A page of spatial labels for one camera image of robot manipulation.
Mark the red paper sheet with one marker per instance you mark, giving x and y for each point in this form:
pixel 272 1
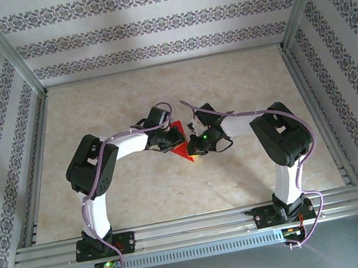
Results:
pixel 185 152

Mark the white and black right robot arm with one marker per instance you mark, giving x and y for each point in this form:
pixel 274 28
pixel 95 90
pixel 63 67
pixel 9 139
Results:
pixel 236 125

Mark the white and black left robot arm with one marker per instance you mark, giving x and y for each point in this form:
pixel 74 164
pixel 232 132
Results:
pixel 130 146

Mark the circuit board with yellow connector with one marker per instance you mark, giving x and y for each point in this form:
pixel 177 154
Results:
pixel 291 231

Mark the circuit board with green light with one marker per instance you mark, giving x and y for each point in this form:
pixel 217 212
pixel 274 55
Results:
pixel 107 266

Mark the thin aluminium rail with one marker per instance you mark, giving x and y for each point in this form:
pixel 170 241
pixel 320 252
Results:
pixel 163 64

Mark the long aluminium mounting rail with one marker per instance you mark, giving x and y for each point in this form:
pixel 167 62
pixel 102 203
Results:
pixel 189 229

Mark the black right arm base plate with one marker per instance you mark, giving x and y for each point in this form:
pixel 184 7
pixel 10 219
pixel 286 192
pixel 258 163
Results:
pixel 265 217

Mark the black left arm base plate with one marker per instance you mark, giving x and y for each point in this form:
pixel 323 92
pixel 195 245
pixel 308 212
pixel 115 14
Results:
pixel 128 241

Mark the aluminium side rail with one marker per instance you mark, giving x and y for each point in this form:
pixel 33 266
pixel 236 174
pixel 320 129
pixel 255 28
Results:
pixel 34 173
pixel 312 100

